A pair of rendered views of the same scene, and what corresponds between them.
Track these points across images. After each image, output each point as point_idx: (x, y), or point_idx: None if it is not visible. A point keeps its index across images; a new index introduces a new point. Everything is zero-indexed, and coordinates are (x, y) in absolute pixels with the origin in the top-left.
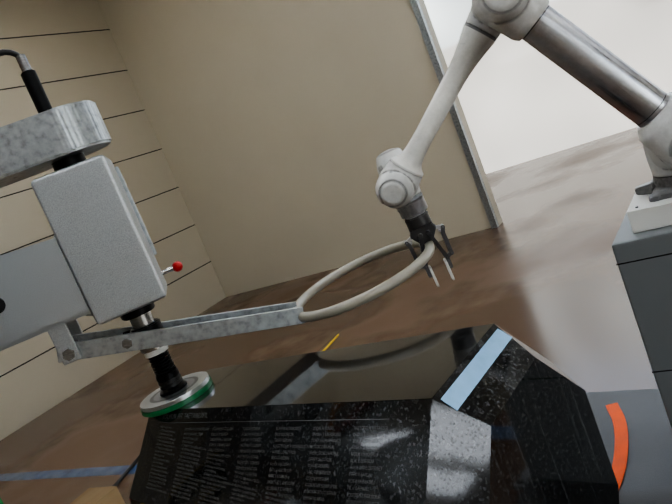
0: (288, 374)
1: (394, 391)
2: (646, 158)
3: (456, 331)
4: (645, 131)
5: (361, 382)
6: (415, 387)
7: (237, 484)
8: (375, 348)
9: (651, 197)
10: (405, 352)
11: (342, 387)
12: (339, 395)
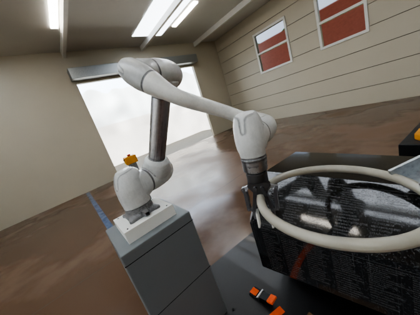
0: (384, 169)
1: (307, 154)
2: (140, 195)
3: (280, 171)
4: (167, 159)
5: (323, 158)
6: (300, 154)
7: None
8: (320, 172)
9: (159, 204)
10: (303, 167)
11: (332, 157)
12: (332, 155)
